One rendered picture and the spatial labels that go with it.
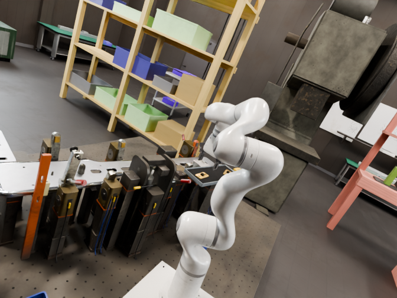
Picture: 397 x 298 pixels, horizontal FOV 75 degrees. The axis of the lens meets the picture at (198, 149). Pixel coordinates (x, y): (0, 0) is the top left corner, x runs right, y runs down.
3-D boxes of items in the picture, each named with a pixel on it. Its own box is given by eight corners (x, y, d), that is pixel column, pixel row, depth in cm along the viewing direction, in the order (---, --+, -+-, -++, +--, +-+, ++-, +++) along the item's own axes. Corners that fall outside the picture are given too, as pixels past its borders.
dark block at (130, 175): (108, 237, 133) (132, 169, 119) (115, 248, 129) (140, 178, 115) (99, 240, 129) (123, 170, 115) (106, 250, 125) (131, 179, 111)
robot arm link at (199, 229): (208, 280, 102) (229, 232, 94) (163, 270, 99) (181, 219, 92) (205, 258, 113) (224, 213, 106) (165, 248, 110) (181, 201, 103)
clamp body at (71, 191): (57, 245, 118) (73, 181, 106) (65, 261, 113) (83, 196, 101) (41, 249, 113) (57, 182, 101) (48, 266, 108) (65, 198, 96)
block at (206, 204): (186, 230, 163) (214, 171, 148) (194, 239, 159) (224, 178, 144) (175, 234, 155) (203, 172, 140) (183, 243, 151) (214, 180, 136)
